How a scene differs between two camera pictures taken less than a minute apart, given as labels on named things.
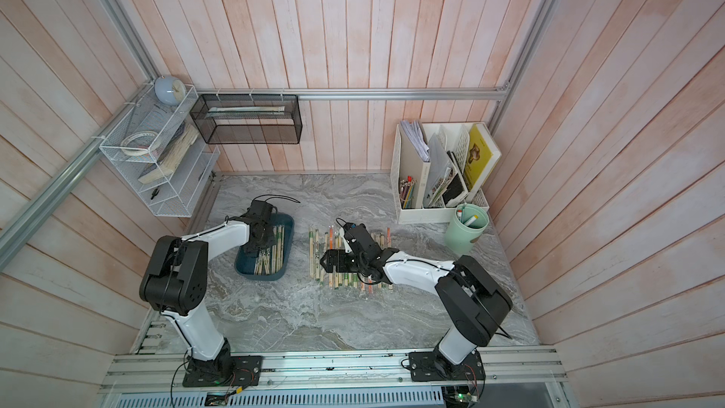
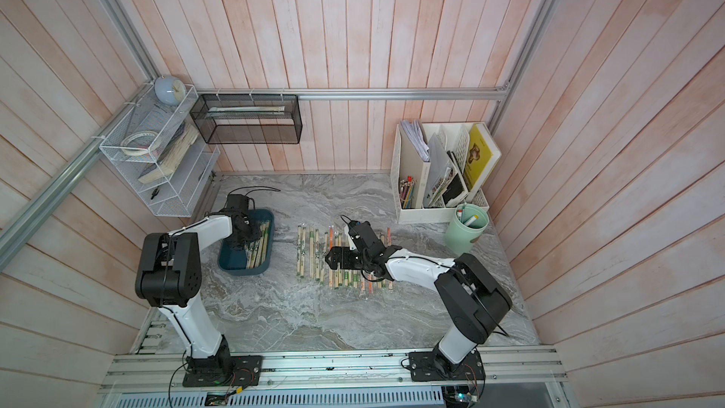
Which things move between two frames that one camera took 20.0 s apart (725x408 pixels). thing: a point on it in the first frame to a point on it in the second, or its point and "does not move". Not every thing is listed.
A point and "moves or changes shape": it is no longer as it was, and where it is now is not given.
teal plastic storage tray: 245,264 moves or changes shape
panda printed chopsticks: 317,252 does not move
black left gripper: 248,247 to 257,233
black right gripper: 341,255 does not move
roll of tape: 140,144 does not move
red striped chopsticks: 331,246 does not move
